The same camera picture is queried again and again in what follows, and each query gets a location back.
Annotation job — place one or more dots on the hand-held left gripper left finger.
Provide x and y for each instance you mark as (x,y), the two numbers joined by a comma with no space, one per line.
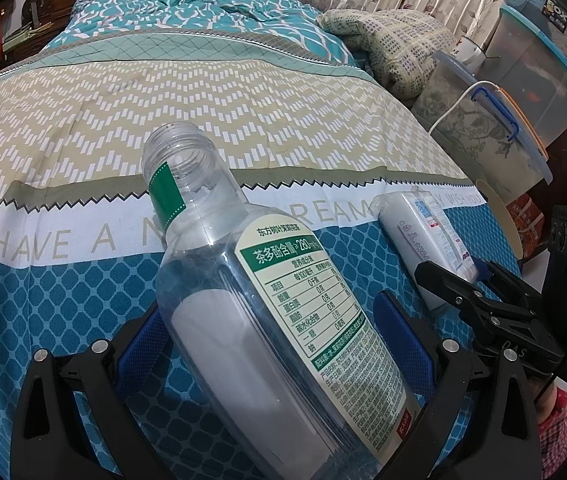
(138,355)

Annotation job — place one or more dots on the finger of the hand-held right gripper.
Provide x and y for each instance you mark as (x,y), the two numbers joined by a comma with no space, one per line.
(453,292)
(513,290)

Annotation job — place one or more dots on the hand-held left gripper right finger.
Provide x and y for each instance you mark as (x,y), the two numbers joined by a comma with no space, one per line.
(403,330)

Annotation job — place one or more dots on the white lotion tube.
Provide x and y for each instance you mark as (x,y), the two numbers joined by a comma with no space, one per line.
(413,230)

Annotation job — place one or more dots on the clear plastic bottle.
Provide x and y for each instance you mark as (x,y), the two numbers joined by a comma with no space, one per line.
(263,310)

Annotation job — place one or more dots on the person's right forearm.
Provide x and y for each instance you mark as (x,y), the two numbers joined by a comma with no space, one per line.
(558,435)

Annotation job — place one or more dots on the orange cardboard box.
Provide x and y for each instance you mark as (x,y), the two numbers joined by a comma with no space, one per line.
(528,220)

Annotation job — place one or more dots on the round cardboard fan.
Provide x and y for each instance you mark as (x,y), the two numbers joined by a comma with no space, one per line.
(501,215)

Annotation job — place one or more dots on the clear storage box orange lid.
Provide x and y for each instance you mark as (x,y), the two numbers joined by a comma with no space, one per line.
(473,140)

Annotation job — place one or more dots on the clear storage box teal lid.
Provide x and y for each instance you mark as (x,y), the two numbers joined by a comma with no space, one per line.
(538,90)

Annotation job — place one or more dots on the printed bed sheet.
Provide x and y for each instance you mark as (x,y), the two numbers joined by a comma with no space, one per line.
(63,160)

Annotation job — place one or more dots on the white mug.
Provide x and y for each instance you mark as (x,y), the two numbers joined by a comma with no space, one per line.
(469,52)

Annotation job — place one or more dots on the beige checked cushion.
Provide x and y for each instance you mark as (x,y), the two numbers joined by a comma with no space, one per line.
(393,45)

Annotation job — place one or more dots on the wooden nightstand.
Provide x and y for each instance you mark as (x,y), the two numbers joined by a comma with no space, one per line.
(28,40)

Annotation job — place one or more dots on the teal patterned quilt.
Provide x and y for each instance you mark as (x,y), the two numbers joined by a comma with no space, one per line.
(188,5)

